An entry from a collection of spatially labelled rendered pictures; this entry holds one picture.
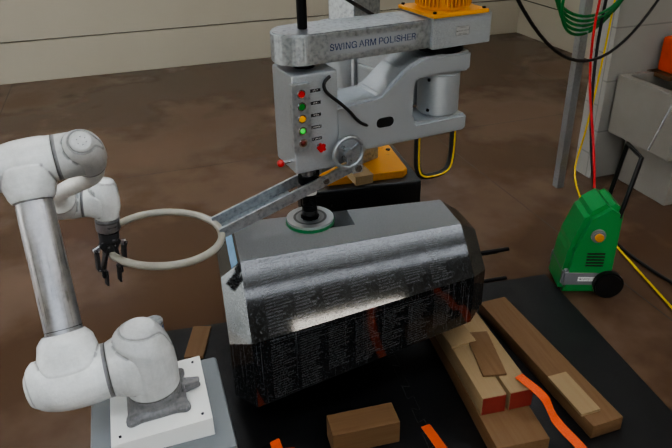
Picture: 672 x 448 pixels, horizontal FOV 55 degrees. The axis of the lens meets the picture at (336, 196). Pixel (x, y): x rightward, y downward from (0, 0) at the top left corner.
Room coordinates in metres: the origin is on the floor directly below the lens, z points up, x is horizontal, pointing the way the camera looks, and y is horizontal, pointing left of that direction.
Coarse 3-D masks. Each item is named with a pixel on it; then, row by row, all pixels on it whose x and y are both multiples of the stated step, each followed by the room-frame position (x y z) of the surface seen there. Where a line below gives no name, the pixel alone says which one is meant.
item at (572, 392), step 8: (552, 376) 2.29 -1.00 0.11; (560, 376) 2.29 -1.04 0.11; (568, 376) 2.29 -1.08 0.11; (560, 384) 2.24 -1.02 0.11; (568, 384) 2.24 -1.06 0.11; (576, 384) 2.24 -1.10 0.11; (560, 392) 2.20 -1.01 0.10; (568, 392) 2.19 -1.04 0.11; (576, 392) 2.18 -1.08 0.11; (584, 392) 2.18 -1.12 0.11; (568, 400) 2.14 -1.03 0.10; (576, 400) 2.14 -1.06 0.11; (584, 400) 2.13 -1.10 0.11; (592, 400) 2.13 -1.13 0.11; (576, 408) 2.09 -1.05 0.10; (584, 408) 2.09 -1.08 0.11; (592, 408) 2.09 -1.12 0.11
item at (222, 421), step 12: (204, 360) 1.66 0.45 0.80; (216, 360) 1.66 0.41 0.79; (204, 372) 1.60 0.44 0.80; (216, 372) 1.60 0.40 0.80; (216, 384) 1.54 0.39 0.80; (216, 396) 1.49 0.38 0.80; (96, 408) 1.45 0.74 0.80; (108, 408) 1.45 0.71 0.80; (216, 408) 1.44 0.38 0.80; (228, 408) 1.45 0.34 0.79; (96, 420) 1.40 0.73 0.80; (108, 420) 1.40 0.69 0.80; (216, 420) 1.39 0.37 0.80; (228, 420) 1.39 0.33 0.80; (96, 432) 1.36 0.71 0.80; (108, 432) 1.36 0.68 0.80; (216, 432) 1.35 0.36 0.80; (228, 432) 1.35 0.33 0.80; (96, 444) 1.31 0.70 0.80; (108, 444) 1.31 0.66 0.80; (180, 444) 1.31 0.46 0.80; (192, 444) 1.31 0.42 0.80; (204, 444) 1.30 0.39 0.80; (216, 444) 1.30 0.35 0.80; (228, 444) 1.30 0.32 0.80
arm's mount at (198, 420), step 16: (192, 368) 1.55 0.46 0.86; (112, 400) 1.43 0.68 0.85; (192, 400) 1.41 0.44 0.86; (208, 400) 1.41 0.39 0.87; (112, 416) 1.36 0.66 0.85; (176, 416) 1.35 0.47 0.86; (192, 416) 1.35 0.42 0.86; (208, 416) 1.35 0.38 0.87; (112, 432) 1.30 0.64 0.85; (128, 432) 1.30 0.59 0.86; (144, 432) 1.30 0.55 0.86; (160, 432) 1.30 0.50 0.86; (176, 432) 1.31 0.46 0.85; (192, 432) 1.32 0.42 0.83; (208, 432) 1.34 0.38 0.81
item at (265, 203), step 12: (324, 168) 2.63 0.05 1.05; (360, 168) 2.54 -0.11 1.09; (288, 180) 2.55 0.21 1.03; (324, 180) 2.50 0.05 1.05; (336, 180) 2.53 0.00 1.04; (264, 192) 2.50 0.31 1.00; (276, 192) 2.53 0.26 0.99; (288, 192) 2.52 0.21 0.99; (300, 192) 2.46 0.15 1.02; (312, 192) 2.48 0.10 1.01; (240, 204) 2.45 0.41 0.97; (252, 204) 2.48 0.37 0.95; (264, 204) 2.48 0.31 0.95; (276, 204) 2.41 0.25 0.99; (288, 204) 2.43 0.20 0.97; (216, 216) 2.41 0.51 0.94; (228, 216) 2.43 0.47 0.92; (240, 216) 2.43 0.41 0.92; (252, 216) 2.36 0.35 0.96; (264, 216) 2.38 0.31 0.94; (228, 228) 2.31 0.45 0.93; (240, 228) 2.34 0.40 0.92
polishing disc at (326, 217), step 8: (296, 208) 2.62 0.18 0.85; (320, 208) 2.61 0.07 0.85; (288, 216) 2.54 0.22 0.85; (296, 216) 2.54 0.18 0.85; (320, 216) 2.54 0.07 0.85; (328, 216) 2.54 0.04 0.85; (296, 224) 2.47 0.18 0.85; (304, 224) 2.47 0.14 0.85; (312, 224) 2.47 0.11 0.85; (320, 224) 2.46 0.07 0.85; (328, 224) 2.47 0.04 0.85
